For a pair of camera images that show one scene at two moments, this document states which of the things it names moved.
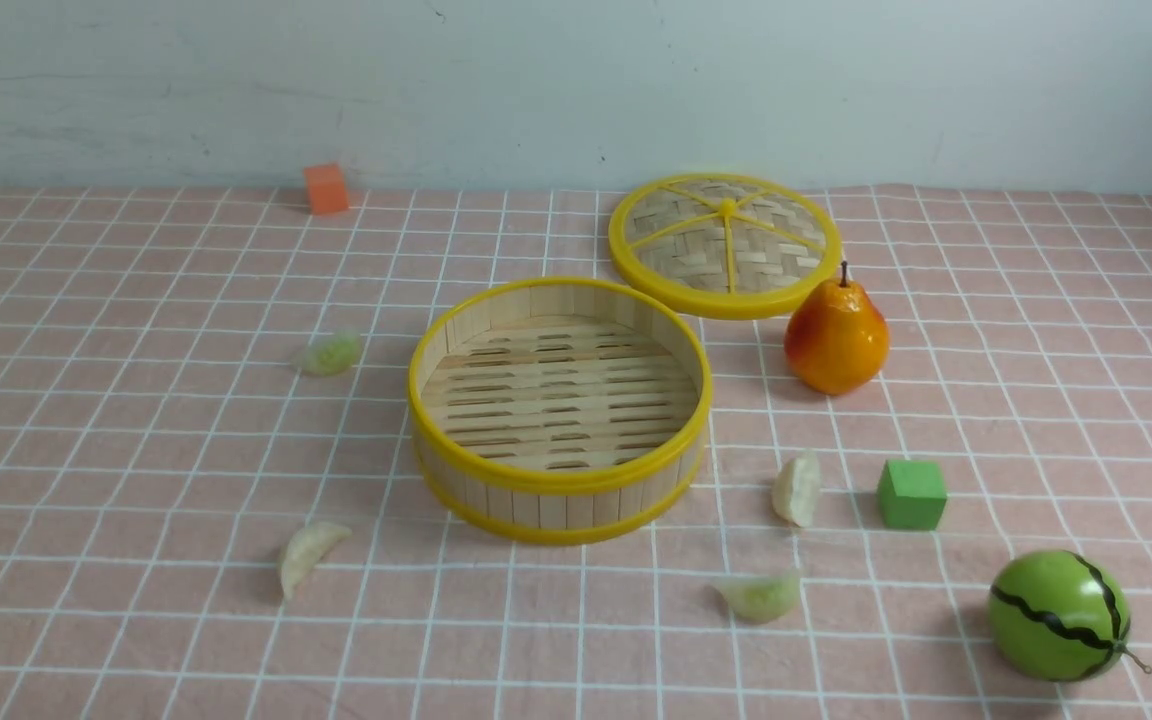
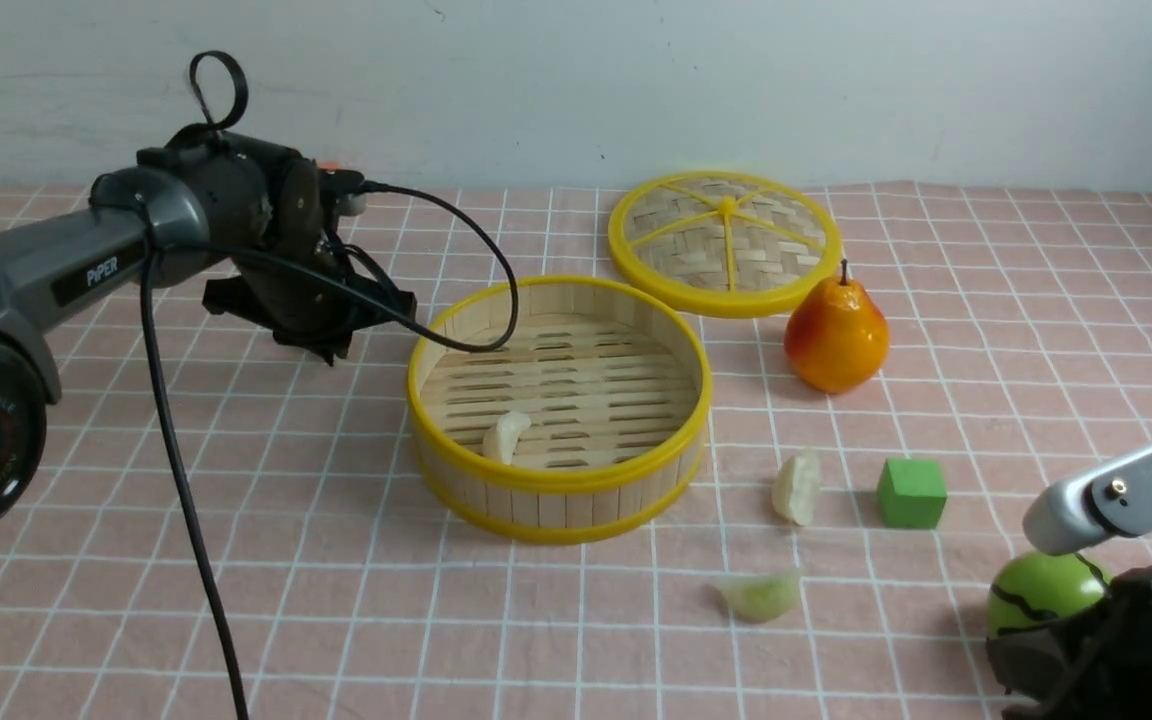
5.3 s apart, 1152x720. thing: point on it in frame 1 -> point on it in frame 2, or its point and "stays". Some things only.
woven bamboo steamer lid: x=731 y=246 stays
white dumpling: x=305 y=548 -> x=501 y=440
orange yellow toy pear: x=837 y=343 stays
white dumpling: x=796 y=489 stays
